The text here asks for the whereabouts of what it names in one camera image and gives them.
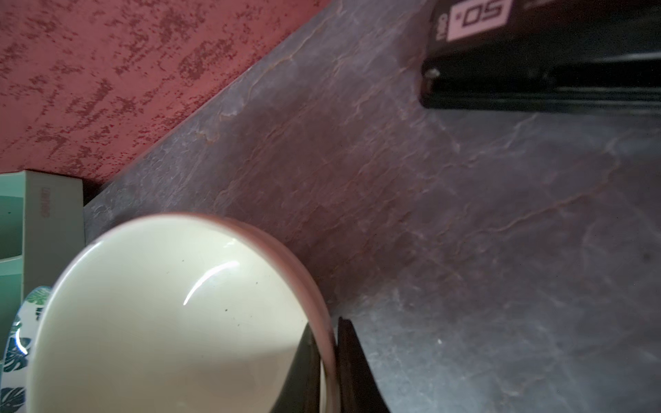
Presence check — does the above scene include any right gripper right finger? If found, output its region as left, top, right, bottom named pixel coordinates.
left=337, top=318, right=390, bottom=413

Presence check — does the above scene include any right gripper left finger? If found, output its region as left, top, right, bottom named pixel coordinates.
left=270, top=325, right=322, bottom=413

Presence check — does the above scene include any cream bowl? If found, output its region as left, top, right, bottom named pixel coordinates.
left=26, top=213, right=340, bottom=412

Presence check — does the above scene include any small green leaf bowl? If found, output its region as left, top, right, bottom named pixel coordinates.
left=1, top=287, right=52, bottom=413

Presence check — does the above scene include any mint green file organizer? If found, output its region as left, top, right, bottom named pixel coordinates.
left=1, top=170, right=85, bottom=342

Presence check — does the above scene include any black stapler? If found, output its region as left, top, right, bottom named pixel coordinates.
left=420, top=1, right=660, bottom=115

